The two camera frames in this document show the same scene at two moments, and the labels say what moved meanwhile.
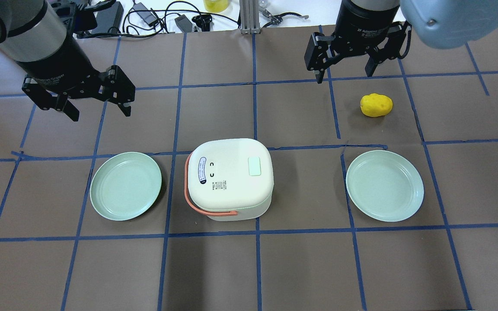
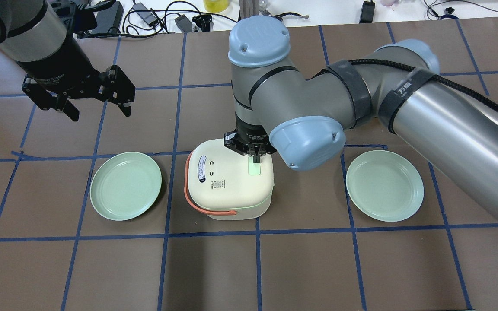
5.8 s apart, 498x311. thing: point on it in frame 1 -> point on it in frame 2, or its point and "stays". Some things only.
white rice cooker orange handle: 194,205 stays
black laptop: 109,17 stays
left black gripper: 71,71 stays
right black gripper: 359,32 -> 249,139
